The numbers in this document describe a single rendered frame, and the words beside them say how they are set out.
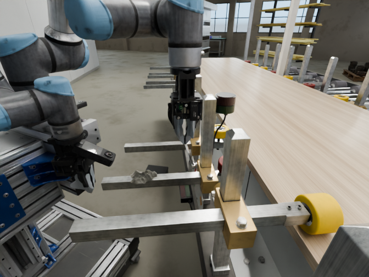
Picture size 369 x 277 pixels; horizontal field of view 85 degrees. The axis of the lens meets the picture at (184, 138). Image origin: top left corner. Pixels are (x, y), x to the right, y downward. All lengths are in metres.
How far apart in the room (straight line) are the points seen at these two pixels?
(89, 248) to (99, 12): 1.20
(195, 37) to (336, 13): 11.52
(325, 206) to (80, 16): 0.56
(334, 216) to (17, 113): 0.68
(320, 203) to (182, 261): 1.11
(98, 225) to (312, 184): 0.55
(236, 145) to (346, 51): 11.76
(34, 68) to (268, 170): 0.80
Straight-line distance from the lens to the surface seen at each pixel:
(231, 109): 0.60
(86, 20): 0.41
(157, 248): 1.53
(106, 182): 0.69
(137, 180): 0.65
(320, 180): 0.71
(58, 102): 0.57
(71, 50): 0.86
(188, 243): 1.54
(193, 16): 0.45
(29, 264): 1.26
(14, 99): 0.57
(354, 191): 0.72
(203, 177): 0.65
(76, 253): 1.39
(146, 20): 0.49
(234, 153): 0.37
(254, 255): 0.81
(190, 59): 0.46
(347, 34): 12.00
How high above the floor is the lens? 1.28
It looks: 29 degrees down
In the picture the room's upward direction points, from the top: straight up
